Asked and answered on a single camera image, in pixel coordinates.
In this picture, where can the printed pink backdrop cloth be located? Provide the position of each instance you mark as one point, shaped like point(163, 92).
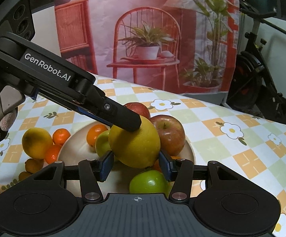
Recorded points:
point(133, 0)

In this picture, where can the red apple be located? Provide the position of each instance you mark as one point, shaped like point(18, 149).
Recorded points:
point(170, 135)
point(140, 109)

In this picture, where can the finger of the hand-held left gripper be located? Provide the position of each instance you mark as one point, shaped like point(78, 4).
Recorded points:
point(120, 116)

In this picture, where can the green jujube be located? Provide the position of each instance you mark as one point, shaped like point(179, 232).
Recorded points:
point(145, 182)
point(102, 144)

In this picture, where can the checkered floral tablecloth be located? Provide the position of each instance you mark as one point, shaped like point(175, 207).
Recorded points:
point(232, 153)

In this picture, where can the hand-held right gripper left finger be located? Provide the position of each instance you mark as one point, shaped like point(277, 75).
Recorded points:
point(106, 166)

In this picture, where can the black exercise bike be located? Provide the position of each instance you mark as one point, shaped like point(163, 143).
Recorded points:
point(251, 61)

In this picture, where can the round yellow lemon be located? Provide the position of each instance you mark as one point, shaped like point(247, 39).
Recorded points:
point(36, 143)

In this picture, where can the person's left hand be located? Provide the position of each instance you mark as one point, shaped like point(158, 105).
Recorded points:
point(7, 119)

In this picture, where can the oval orange kumquat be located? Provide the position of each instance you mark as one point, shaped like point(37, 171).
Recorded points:
point(94, 133)
point(176, 157)

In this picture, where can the beige plate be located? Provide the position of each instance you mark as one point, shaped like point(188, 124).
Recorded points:
point(73, 148)

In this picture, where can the large oval yellow lemon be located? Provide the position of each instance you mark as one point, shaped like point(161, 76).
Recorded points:
point(138, 148)

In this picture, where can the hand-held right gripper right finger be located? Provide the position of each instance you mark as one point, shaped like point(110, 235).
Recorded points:
point(166, 167)

